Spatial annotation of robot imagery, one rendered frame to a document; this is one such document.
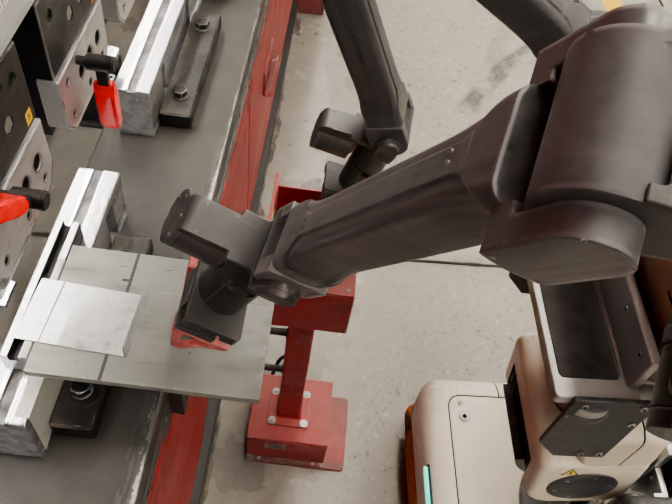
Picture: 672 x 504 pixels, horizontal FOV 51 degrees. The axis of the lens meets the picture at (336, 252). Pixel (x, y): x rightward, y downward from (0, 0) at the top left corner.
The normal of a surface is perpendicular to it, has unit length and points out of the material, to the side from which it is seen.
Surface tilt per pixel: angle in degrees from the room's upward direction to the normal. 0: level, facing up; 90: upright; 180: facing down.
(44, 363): 0
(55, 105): 90
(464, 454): 0
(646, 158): 25
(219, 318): 31
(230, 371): 0
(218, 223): 36
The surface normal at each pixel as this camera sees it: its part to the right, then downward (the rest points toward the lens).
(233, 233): 0.44, -0.10
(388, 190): -0.86, -0.40
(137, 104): -0.07, 0.79
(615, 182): -0.11, -0.32
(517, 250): -0.33, 0.91
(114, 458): 0.11, -0.61
